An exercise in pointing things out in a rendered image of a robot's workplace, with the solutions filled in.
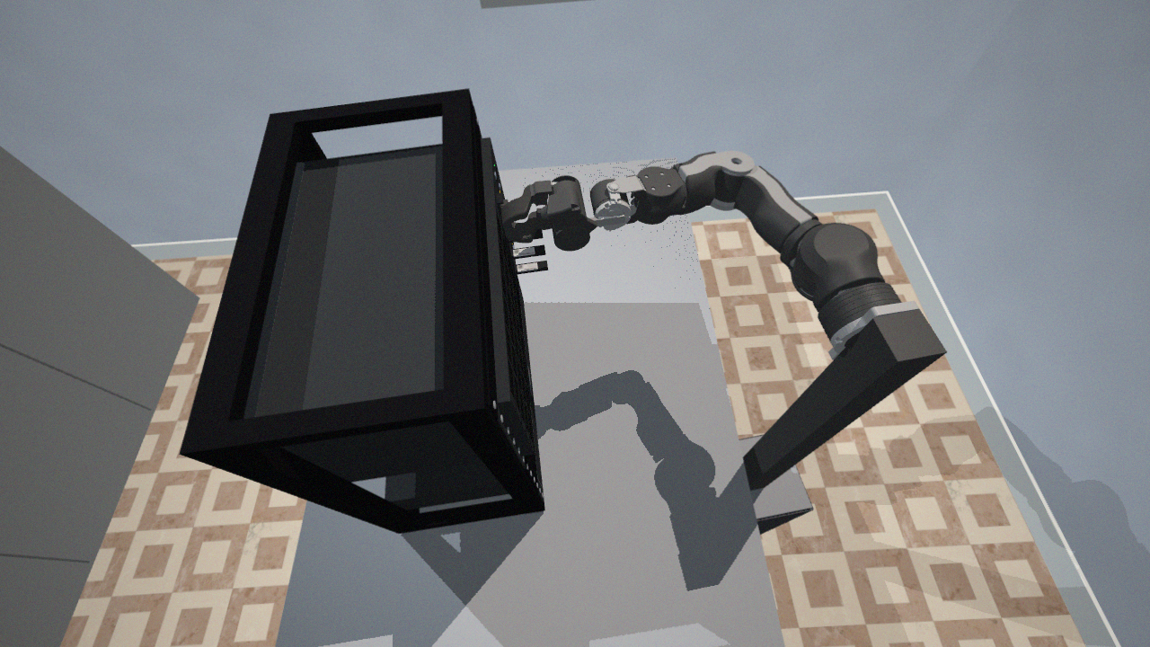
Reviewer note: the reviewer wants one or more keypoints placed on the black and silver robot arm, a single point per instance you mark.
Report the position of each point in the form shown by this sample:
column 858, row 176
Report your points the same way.
column 836, row 265

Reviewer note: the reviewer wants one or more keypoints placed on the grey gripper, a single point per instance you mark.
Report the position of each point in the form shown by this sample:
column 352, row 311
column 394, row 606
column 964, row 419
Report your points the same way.
column 565, row 213

